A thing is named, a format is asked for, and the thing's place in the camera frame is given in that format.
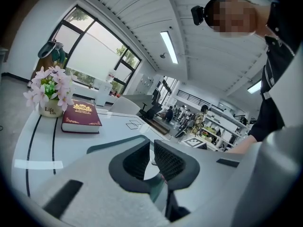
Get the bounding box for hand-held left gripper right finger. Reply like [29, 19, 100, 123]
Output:
[153, 124, 303, 227]

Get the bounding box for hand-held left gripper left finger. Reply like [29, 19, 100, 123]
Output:
[29, 134, 171, 227]

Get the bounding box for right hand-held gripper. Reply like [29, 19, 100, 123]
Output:
[180, 137, 209, 150]

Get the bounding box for person's right forearm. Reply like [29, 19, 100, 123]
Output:
[226, 134, 258, 155]

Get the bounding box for white shelf unit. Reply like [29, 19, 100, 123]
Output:
[200, 106, 250, 151]

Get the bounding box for wooden platform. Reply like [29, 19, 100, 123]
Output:
[151, 117, 171, 135]

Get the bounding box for black railing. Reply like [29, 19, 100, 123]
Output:
[177, 89, 219, 108]

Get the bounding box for black office chair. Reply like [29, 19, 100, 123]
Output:
[139, 101, 164, 121]

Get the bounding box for white table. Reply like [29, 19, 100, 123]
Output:
[11, 107, 171, 198]

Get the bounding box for grey leaning board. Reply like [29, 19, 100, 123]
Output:
[122, 94, 155, 109]

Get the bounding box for white lockers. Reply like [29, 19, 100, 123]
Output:
[135, 73, 157, 96]

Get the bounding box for white chair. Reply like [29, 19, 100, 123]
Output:
[109, 96, 142, 116]

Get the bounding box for dark red book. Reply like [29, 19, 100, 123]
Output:
[61, 99, 103, 134]

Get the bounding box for ceiling light panel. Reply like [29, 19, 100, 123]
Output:
[247, 80, 263, 95]
[160, 30, 179, 64]

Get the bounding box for person's black clothing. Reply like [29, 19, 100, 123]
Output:
[248, 0, 297, 142]

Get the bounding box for white water dispenser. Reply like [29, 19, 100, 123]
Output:
[94, 70, 114, 107]

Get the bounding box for pink flowers in white pot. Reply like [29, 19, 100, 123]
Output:
[23, 65, 74, 119]

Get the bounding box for person's head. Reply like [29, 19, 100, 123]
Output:
[204, 0, 272, 38]

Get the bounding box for black head camera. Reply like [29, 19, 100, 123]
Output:
[190, 5, 207, 26]

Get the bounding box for black window frame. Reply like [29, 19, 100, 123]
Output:
[48, 5, 143, 96]

